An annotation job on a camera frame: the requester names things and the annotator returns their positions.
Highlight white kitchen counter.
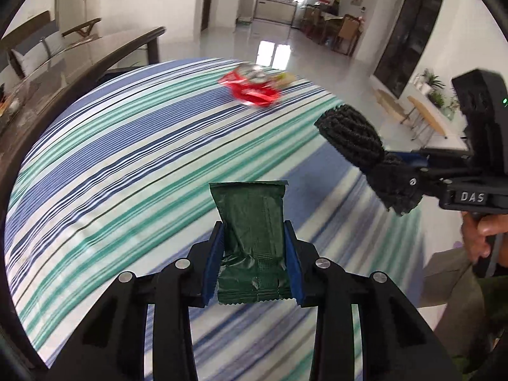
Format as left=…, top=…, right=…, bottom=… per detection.
left=254, top=0, right=297, bottom=23

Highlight grey cushion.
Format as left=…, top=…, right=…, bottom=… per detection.
left=10, top=34, right=66, bottom=78

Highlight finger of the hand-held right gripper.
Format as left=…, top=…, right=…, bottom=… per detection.
left=387, top=149, right=475, bottom=173
left=405, top=169, right=448, bottom=201

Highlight person's right hand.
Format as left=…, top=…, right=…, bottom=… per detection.
left=461, top=210, right=508, bottom=264

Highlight red snack wrapper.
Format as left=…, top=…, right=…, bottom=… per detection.
left=218, top=67, right=283, bottom=107

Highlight wooden sofa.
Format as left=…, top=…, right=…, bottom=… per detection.
left=0, top=11, right=102, bottom=88

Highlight dark wooden glass-top table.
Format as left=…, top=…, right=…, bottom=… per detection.
left=0, top=27, right=165, bottom=223

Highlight round low wooden table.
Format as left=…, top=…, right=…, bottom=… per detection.
left=375, top=89, right=412, bottom=124

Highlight person's beige trouser leg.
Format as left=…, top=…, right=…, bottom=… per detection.
left=421, top=246, right=485, bottom=311

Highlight green foil wrapper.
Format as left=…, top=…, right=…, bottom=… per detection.
left=209, top=180, right=294, bottom=306

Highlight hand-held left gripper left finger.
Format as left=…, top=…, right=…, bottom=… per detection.
left=45, top=220, right=227, bottom=381

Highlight white door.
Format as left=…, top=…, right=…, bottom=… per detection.
left=56, top=0, right=96, bottom=32

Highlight wooden dining chair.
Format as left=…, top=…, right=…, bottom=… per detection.
left=299, top=6, right=320, bottom=39
left=337, top=14, right=364, bottom=56

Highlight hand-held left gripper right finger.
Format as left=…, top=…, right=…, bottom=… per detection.
left=283, top=219, right=463, bottom=381

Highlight yellow snack wrapper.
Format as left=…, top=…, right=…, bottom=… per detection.
left=274, top=71, right=297, bottom=89

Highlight tall black cabinet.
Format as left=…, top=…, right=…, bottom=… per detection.
left=373, top=0, right=451, bottom=100

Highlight dining table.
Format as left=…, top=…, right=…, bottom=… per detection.
left=317, top=10, right=344, bottom=44

